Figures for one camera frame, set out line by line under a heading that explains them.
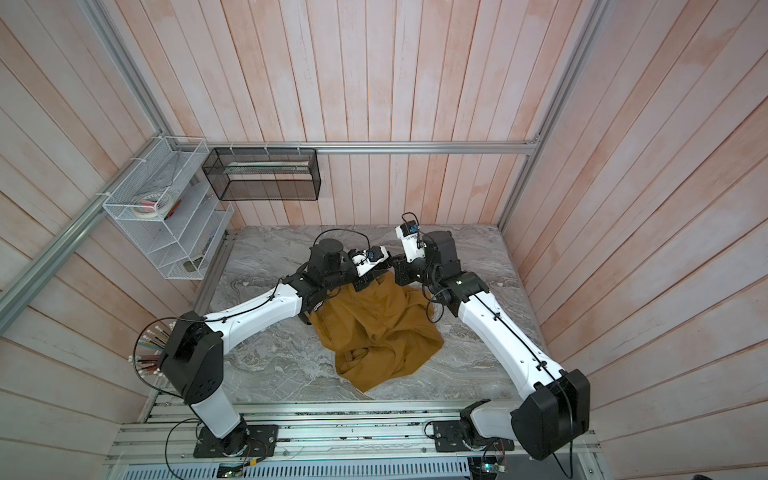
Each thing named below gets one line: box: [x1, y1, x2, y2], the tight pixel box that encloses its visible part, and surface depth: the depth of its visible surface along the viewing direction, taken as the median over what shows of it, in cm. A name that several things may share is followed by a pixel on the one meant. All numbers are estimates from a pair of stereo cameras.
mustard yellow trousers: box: [308, 272, 444, 393], surface depth 83 cm
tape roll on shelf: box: [132, 192, 171, 218], surface depth 75 cm
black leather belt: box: [298, 296, 323, 325], surface depth 64 cm
